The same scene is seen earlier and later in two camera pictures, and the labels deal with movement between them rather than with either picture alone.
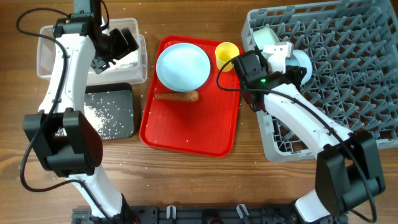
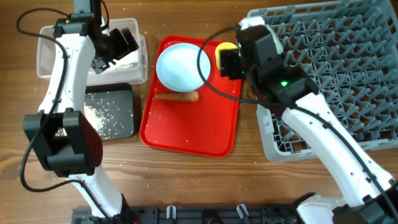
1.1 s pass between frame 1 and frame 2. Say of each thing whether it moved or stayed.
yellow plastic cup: stayed
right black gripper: moved
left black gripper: stayed
